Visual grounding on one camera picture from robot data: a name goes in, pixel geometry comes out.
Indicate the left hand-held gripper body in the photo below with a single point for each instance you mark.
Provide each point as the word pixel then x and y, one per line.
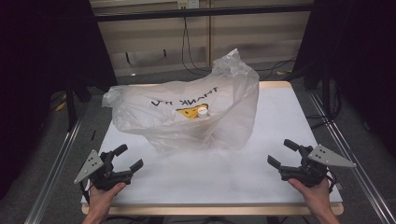
pixel 104 179

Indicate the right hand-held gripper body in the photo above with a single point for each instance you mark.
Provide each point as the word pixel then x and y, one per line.
pixel 306 174

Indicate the person's left hand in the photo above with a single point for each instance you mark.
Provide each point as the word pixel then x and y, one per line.
pixel 102 200

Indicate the person's right hand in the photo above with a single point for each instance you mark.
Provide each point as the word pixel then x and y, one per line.
pixel 316 197

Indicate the small black stick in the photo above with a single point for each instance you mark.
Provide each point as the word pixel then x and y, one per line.
pixel 93 135

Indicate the black metal stand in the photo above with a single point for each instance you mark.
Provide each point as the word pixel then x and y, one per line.
pixel 326 90
pixel 71 105

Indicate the white table mat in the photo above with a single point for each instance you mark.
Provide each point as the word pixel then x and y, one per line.
pixel 202 177

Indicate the yellow floor tape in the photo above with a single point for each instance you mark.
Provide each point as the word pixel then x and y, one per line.
pixel 61 104

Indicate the translucent white plastic bag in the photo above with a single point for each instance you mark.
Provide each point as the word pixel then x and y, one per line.
pixel 230 102

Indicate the white bottle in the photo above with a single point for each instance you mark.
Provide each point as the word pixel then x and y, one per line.
pixel 202 112

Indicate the black curtain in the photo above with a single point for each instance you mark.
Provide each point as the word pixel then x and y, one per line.
pixel 361 62
pixel 37 77

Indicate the black horizontal bar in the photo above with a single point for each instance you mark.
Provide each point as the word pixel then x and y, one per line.
pixel 202 13

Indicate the white power outlet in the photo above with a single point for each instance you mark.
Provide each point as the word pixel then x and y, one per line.
pixel 187 3

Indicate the silver metal floor rail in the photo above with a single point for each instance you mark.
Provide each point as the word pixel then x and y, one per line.
pixel 53 174
pixel 351 155

